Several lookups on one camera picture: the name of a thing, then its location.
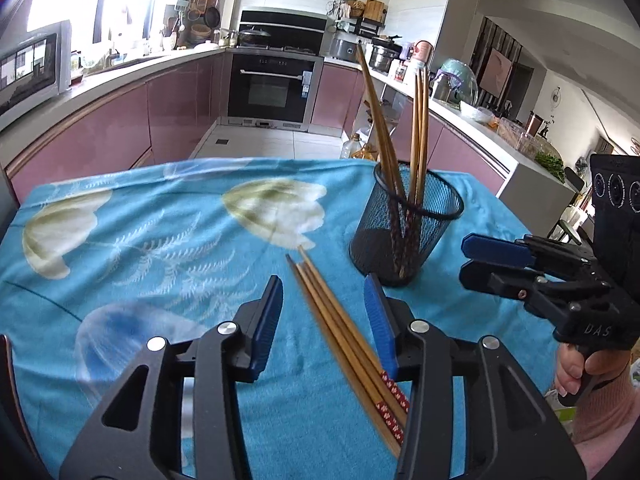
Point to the white microwave oven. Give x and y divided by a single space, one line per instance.
30 70

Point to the black mesh utensil holder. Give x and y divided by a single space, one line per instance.
380 250

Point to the copper cup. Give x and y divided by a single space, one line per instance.
534 125

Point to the steel thermos purple lid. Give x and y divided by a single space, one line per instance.
440 89

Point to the hanging frying pan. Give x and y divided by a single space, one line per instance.
212 17

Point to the wooden slat partition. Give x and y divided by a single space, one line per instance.
500 65

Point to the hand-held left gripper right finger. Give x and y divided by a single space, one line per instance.
377 325

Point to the blue floral tablecloth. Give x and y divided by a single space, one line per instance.
150 270

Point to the person's right hand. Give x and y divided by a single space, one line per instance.
567 372

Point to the pink kettle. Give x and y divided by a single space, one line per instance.
422 52

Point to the black wok with lid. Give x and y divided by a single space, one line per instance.
255 37

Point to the pale green food cover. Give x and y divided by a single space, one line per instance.
460 80

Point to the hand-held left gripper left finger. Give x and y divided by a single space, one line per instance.
265 330

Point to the clear plastic food container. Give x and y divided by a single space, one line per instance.
517 135

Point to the black wall rack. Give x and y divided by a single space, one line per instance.
372 12

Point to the steel stock pot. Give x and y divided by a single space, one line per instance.
382 57

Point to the kitchen window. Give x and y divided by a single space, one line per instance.
75 0

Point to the black range hood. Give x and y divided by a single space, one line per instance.
285 25

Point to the white jar red label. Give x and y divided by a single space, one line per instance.
400 72

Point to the bunch of green herbs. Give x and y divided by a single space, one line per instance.
550 167

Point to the amber oil bottle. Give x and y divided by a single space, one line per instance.
369 152

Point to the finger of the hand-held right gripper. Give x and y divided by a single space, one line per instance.
495 247
495 277

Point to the white bowl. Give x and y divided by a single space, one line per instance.
475 112

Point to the grey rice cooker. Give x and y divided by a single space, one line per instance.
342 46

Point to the black built-in oven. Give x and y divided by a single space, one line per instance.
270 90

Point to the clear plastic oil bottle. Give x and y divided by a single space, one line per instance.
350 149

